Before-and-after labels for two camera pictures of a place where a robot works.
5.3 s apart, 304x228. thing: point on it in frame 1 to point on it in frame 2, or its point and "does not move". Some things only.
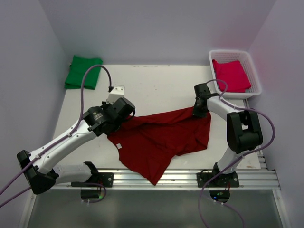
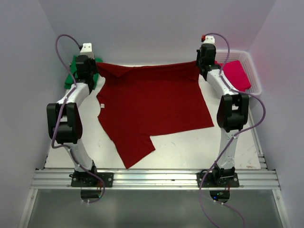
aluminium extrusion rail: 176,179 does not move
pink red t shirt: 233,73 does not move
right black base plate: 214,180 does not move
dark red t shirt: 147,144 to 137,101
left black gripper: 105,105 to 92,61
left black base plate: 107,179 does not move
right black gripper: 196,113 to 198,51
